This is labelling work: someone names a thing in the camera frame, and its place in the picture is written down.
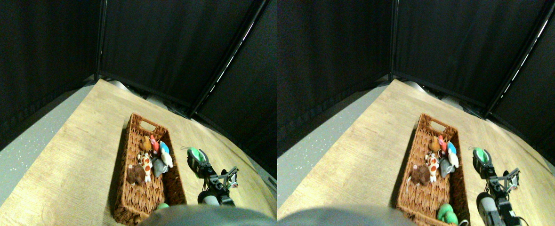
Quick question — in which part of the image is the black bracket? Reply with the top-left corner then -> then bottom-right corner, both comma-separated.
219,167 -> 240,189

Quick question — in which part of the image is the grey plush toy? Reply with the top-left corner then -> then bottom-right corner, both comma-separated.
152,158 -> 168,178
439,159 -> 455,178

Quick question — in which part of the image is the black curtain stand pole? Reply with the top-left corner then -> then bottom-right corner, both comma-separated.
387,0 -> 399,81
95,0 -> 108,81
483,0 -> 555,117
188,0 -> 269,117

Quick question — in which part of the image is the blue plush toy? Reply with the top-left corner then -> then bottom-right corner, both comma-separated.
159,140 -> 174,169
447,141 -> 460,169

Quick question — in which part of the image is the brown wicker basket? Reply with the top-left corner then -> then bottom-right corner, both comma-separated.
396,113 -> 471,226
113,113 -> 187,226

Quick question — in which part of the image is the white brown spotted plush toy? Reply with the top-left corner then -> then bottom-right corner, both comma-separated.
424,153 -> 440,184
137,152 -> 153,183

